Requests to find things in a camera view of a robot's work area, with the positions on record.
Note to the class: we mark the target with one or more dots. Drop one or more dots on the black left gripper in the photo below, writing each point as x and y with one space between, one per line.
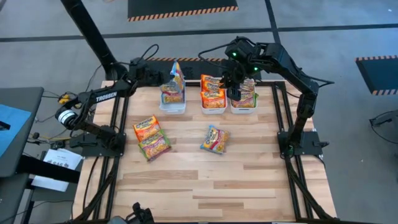
150 77

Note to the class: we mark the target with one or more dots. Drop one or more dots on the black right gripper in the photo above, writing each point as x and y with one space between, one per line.
234 76

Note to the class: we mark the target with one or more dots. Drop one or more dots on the green lime shrimp ramen pack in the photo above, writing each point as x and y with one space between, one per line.
154 146
250 85
248 101

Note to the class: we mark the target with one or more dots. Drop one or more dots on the orange chicken ramen pack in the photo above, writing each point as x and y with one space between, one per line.
145 127
211 82
213 99

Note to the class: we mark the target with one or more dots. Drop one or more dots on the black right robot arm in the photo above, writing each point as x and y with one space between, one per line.
292 67

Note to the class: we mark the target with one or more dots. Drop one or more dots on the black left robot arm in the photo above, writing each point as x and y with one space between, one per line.
105 96

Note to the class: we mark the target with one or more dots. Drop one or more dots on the white plastic bin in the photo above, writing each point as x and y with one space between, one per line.
214 111
244 110
172 109

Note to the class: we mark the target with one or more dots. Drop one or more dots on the black mat hazard-striped edge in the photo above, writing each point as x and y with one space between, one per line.
194 73
379 74
180 6

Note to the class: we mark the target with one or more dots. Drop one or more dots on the yellow plug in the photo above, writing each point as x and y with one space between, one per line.
64 99

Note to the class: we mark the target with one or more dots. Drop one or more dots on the white printed paper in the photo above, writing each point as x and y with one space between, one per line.
62 158

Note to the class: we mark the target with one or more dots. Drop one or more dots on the grey side table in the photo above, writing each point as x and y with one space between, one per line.
28 99

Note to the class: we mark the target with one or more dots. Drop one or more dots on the black crossbar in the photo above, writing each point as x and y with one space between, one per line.
46 169

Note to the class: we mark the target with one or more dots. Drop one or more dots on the blue sheet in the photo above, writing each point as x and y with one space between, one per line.
12 124

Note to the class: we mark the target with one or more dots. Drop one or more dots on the small black object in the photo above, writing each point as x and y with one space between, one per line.
3 126

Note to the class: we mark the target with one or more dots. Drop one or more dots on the grey shelf board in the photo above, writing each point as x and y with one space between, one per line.
12 193

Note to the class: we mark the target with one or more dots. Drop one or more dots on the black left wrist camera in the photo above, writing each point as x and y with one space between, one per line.
138 65

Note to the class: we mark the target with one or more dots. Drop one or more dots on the black camera stand pole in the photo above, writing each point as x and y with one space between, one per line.
90 31

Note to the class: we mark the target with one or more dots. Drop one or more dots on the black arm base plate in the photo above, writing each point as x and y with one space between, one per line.
311 146
90 151

